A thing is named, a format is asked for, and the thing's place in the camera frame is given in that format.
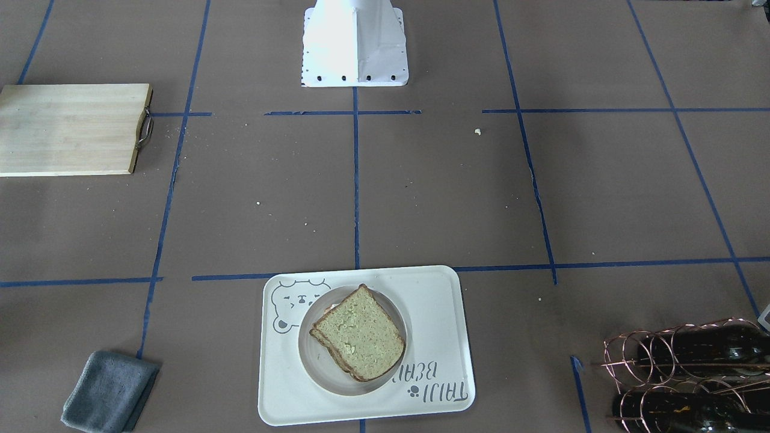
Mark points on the bread slice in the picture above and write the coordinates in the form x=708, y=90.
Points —
x=367, y=337
x=335, y=354

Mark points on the white plate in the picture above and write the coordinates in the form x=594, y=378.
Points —
x=317, y=361

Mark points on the white serving tray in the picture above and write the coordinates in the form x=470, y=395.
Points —
x=436, y=374

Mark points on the dark wine bottle front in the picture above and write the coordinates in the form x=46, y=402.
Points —
x=684, y=412

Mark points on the dark wine bottle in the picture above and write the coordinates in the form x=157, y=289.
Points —
x=730, y=350
x=684, y=412

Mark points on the grey folded cloth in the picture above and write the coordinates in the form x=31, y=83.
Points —
x=111, y=393

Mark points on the wooden cutting board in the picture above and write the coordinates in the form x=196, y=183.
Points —
x=73, y=129

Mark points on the dark wine bottle middle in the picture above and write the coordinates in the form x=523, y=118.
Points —
x=730, y=350

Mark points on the white pillar mount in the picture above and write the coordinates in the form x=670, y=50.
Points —
x=354, y=43

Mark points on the copper wire bottle rack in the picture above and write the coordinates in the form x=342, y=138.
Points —
x=620, y=362

